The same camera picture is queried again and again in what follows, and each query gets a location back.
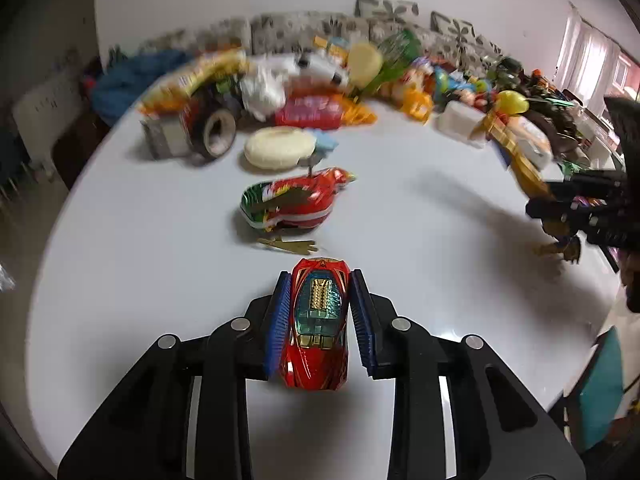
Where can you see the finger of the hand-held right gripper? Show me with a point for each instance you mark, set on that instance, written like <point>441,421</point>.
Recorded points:
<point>575,217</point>
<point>590,185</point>

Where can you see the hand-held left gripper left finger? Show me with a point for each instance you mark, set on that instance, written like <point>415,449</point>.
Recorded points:
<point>276,327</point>

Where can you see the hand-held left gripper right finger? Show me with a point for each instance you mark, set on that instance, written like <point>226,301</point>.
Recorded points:
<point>361,327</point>

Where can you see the red toy car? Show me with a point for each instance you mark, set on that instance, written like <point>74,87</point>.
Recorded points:
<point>316,350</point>

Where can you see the white curtain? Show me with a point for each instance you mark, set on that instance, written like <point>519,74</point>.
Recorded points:
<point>587,55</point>

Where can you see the yellow plastic toy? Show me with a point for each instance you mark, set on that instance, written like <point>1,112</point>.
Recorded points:
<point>511,102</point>

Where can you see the red tin bird toy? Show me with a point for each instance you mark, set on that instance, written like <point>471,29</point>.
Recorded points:
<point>300,200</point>

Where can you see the white rectangular box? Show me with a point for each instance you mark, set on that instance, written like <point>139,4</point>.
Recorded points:
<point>460,122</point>

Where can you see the teal chair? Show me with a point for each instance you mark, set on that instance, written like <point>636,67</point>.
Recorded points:
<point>600,390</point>

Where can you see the white round foam disc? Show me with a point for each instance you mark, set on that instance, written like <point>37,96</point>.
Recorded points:
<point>277,147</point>

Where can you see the light blue toy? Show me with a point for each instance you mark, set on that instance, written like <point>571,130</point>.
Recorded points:
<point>322,145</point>

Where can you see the black tape roll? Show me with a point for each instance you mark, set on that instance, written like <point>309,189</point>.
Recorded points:
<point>207,132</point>

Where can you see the orange snack packet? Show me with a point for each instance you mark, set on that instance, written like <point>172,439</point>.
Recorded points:
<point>359,112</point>

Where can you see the red snack packet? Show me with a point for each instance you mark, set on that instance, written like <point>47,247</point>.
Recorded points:
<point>310,110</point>

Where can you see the grey cardboard box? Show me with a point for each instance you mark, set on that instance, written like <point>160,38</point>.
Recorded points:
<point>165,137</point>

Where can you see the green plastic bottle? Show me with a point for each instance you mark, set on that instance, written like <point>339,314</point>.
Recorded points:
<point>397,57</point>

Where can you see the white crumpled plastic bag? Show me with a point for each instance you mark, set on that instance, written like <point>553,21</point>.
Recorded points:
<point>262,87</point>

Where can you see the pale yellow round lid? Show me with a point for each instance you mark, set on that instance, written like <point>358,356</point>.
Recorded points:
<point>365,65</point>

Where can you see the long yellow snack packet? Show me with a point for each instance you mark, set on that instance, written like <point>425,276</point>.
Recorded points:
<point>200,75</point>

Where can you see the blue cloth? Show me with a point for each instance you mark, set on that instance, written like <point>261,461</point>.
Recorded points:
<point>135,77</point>

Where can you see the floral sofa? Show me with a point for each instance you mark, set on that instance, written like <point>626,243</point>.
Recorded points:
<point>280,30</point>

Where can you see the white cabinet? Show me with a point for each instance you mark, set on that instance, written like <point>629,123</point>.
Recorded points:
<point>47,110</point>

